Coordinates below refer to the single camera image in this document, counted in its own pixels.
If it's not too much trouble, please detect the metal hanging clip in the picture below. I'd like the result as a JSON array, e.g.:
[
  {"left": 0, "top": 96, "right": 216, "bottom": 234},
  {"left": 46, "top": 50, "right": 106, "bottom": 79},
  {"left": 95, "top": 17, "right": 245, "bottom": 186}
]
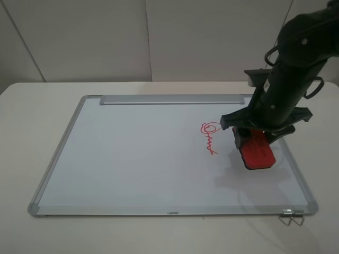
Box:
[
  {"left": 290, "top": 210, "right": 305, "bottom": 226},
  {"left": 279, "top": 209, "right": 294, "bottom": 226}
]

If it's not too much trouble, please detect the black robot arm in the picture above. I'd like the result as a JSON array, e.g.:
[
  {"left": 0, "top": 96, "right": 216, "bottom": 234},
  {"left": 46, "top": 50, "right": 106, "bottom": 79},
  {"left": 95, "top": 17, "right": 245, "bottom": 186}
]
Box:
[{"left": 220, "top": 1, "right": 338, "bottom": 150}]

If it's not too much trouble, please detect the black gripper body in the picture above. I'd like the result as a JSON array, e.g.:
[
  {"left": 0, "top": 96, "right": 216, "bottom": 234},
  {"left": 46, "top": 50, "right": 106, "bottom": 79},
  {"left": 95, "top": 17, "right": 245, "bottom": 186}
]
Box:
[{"left": 220, "top": 61, "right": 313, "bottom": 132}]

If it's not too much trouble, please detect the red whiteboard eraser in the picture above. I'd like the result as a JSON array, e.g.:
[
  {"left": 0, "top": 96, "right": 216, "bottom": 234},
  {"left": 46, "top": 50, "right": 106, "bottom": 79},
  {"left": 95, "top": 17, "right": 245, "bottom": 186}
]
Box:
[{"left": 239, "top": 130, "right": 276, "bottom": 170}]

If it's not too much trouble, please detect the white aluminium-framed whiteboard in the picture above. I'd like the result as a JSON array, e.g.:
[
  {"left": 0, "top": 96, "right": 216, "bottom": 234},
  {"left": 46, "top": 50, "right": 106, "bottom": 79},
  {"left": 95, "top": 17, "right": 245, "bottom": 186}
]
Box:
[{"left": 28, "top": 95, "right": 318, "bottom": 217}]

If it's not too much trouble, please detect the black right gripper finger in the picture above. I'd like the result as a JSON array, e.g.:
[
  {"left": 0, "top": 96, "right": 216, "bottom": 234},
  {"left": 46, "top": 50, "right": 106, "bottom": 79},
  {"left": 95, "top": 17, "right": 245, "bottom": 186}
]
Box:
[{"left": 266, "top": 129, "right": 295, "bottom": 144}]

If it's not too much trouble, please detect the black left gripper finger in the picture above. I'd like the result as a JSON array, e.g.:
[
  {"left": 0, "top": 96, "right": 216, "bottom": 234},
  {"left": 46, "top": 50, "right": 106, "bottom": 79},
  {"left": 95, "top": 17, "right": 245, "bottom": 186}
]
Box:
[{"left": 233, "top": 127, "right": 252, "bottom": 150}]

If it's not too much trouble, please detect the right metal hanging clip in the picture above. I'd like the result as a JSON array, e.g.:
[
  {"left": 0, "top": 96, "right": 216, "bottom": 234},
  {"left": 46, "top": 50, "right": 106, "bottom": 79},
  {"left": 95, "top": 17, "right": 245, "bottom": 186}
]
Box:
[{"left": 290, "top": 210, "right": 305, "bottom": 226}]

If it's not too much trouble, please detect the left metal hanging clip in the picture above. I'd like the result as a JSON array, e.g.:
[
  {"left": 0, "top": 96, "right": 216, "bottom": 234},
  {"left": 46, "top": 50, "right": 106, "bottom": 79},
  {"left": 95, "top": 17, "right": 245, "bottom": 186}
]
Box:
[{"left": 279, "top": 209, "right": 294, "bottom": 226}]

